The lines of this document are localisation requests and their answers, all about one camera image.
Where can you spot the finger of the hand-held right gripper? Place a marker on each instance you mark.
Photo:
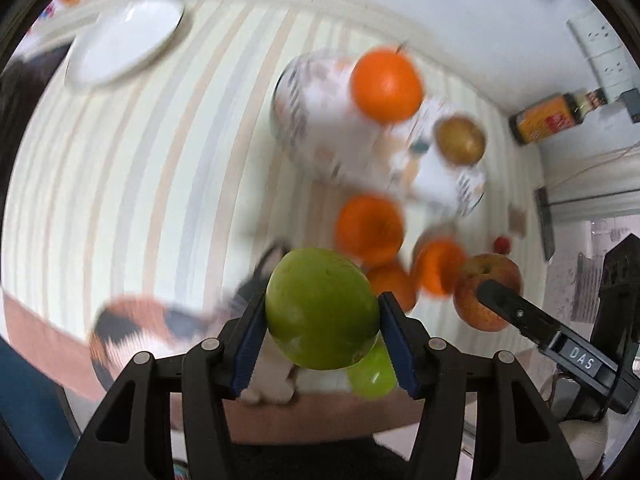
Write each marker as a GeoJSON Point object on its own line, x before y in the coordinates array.
{"type": "Point", "coordinates": [505, 302]}

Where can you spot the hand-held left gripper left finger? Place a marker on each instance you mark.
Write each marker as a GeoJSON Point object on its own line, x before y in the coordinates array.
{"type": "Point", "coordinates": [248, 345]}

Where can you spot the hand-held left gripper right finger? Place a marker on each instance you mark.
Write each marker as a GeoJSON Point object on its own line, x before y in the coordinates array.
{"type": "Point", "coordinates": [397, 345]}

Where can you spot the red apple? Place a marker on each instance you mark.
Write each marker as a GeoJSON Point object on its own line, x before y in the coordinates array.
{"type": "Point", "coordinates": [487, 305]}

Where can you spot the large green apple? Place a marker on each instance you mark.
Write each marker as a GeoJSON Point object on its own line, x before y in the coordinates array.
{"type": "Point", "coordinates": [322, 310]}

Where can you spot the calico cat-shaped plate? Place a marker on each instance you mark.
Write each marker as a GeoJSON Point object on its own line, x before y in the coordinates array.
{"type": "Point", "coordinates": [145, 330]}

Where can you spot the small green apple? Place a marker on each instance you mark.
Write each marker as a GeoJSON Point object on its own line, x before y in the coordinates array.
{"type": "Point", "coordinates": [374, 375]}

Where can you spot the small red fruit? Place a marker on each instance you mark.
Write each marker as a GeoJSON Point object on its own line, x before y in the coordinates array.
{"type": "Point", "coordinates": [502, 245]}

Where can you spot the orange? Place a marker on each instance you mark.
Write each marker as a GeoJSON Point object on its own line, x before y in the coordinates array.
{"type": "Point", "coordinates": [369, 230]}
{"type": "Point", "coordinates": [437, 267]}
{"type": "Point", "coordinates": [397, 285]}
{"type": "Point", "coordinates": [387, 85]}

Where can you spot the brown kiwi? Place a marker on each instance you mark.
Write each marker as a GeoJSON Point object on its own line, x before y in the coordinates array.
{"type": "Point", "coordinates": [460, 140]}

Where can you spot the dark sauce bottle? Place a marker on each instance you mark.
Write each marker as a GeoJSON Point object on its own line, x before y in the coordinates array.
{"type": "Point", "coordinates": [547, 120]}

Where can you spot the striped tablecloth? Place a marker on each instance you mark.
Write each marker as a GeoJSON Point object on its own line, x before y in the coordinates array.
{"type": "Point", "coordinates": [150, 170]}

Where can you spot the blue chair seat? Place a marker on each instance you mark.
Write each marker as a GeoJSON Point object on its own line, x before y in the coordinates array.
{"type": "Point", "coordinates": [30, 410]}

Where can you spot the patterned white plate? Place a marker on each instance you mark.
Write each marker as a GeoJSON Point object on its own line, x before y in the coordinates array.
{"type": "Point", "coordinates": [320, 125]}

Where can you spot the plain white plate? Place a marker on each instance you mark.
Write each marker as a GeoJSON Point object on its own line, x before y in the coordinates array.
{"type": "Point", "coordinates": [122, 42]}

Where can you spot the white wall socket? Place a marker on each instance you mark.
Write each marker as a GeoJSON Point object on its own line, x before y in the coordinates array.
{"type": "Point", "coordinates": [602, 45]}

